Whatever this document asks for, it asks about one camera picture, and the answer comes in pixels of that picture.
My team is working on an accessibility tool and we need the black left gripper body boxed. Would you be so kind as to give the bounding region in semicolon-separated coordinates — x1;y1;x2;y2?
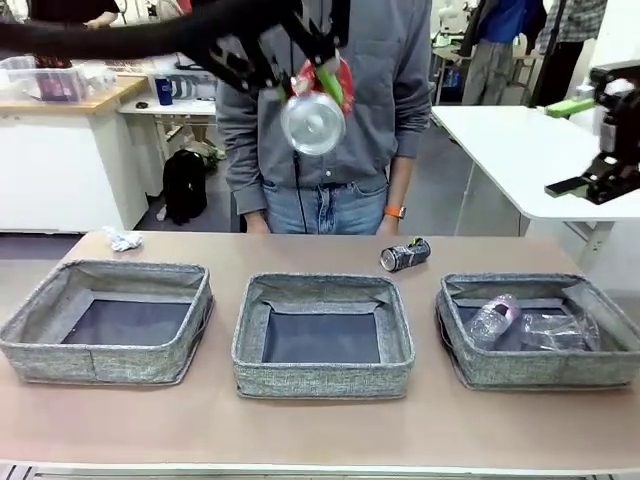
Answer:
197;30;282;95

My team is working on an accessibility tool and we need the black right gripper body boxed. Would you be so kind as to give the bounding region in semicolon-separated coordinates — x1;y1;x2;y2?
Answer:
599;107;640;159

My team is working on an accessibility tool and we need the crushed red soda can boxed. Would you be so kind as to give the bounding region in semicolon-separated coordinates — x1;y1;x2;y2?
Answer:
278;55;357;158

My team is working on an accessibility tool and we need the clear plastic container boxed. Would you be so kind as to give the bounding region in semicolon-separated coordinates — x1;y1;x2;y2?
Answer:
519;312;601;354

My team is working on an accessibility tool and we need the clear bottle pink label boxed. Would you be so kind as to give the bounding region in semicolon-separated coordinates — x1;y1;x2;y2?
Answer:
464;293;523;351

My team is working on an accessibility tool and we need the crushed black drink can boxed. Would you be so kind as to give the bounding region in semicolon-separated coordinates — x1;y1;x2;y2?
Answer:
379;237;432;273

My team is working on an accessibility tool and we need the white paper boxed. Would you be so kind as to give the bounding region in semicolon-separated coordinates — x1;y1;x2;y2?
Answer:
102;225;145;253

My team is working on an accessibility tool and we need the person's left forearm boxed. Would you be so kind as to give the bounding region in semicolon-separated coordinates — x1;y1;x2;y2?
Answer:
391;155;417;207

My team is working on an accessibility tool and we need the clear plastic bin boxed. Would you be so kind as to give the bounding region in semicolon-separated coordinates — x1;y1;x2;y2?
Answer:
144;69;219;100

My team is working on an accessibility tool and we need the person in grey shirt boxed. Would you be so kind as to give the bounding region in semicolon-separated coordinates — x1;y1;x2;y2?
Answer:
215;0;434;235

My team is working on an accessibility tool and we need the white desk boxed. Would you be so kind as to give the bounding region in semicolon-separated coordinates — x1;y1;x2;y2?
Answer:
118;97;219;151

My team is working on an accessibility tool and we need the blue drink bottle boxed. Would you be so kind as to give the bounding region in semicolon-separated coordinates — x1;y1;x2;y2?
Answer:
154;74;174;107

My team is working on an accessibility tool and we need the large white table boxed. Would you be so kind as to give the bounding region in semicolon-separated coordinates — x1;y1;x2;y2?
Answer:
430;104;640;274

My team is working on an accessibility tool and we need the person in plaid shirt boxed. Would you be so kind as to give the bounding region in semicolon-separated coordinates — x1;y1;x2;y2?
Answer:
529;0;609;108

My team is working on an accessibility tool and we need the beige crumpled bag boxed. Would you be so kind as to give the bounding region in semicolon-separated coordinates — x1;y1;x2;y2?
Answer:
179;139;226;174

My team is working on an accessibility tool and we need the person in blue jacket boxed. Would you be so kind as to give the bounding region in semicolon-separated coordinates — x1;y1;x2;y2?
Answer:
458;0;547;106

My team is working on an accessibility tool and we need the small white robot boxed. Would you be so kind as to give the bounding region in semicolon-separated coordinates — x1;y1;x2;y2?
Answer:
432;0;469;46

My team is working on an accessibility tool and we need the black backpack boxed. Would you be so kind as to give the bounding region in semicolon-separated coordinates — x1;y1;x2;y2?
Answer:
162;148;208;226

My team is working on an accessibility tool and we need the person in black shirt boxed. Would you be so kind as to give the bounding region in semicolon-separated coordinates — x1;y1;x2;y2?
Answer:
29;0;121;29

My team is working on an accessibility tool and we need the clear plastic storage box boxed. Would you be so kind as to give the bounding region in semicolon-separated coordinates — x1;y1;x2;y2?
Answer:
0;55;118;105

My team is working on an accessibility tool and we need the grey fabric basket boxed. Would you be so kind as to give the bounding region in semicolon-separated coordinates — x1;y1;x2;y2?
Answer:
0;258;215;386
230;272;416;400
435;271;640;392

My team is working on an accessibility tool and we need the thin black hanging cable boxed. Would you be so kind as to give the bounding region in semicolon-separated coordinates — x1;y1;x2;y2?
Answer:
292;149;309;235

